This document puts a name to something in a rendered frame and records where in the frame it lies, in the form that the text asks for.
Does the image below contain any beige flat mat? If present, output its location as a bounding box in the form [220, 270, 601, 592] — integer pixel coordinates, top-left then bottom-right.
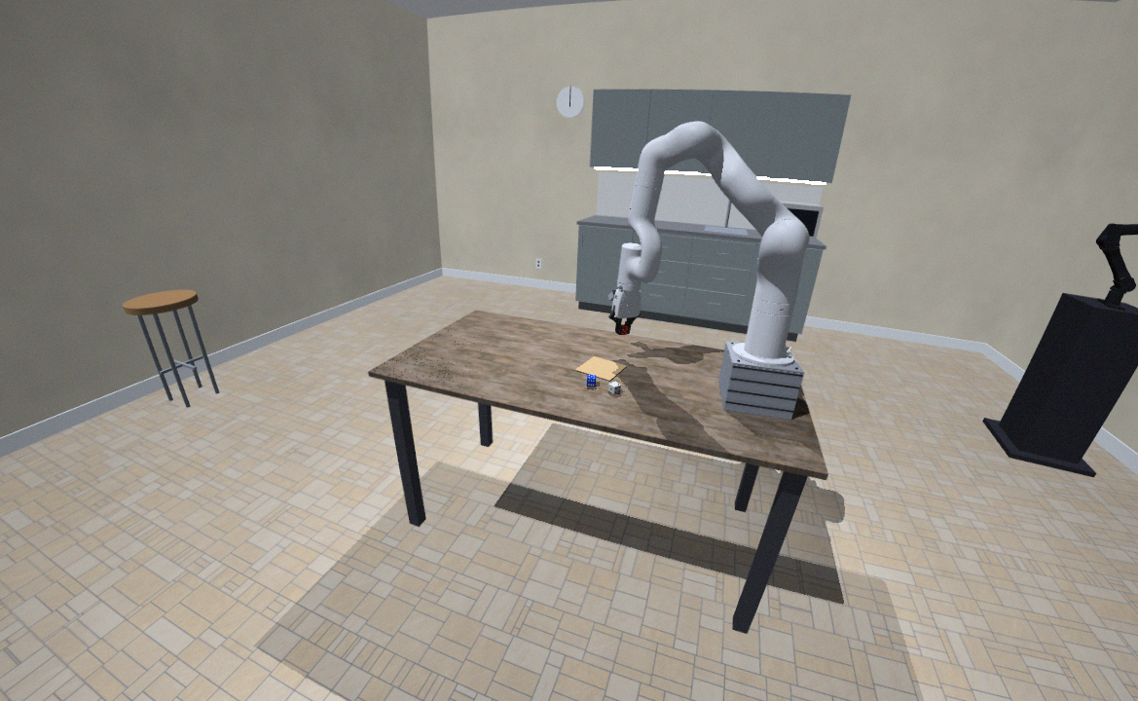
[575, 356, 626, 381]

